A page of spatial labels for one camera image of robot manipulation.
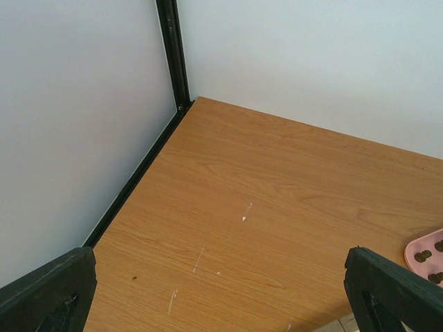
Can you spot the black frame post left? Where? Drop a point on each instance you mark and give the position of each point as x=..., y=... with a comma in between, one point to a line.
x=171, y=33

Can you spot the dark chess piece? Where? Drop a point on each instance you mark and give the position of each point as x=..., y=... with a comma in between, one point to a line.
x=421, y=257

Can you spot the pink plastic tray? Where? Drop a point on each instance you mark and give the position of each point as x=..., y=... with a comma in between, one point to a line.
x=431, y=269

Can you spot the wooden chessboard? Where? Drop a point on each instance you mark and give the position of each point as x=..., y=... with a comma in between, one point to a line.
x=346, y=323

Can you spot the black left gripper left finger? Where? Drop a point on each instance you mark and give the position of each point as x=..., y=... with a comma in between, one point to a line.
x=54, y=297

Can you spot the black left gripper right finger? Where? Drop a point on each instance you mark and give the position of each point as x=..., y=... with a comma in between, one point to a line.
x=384, y=296

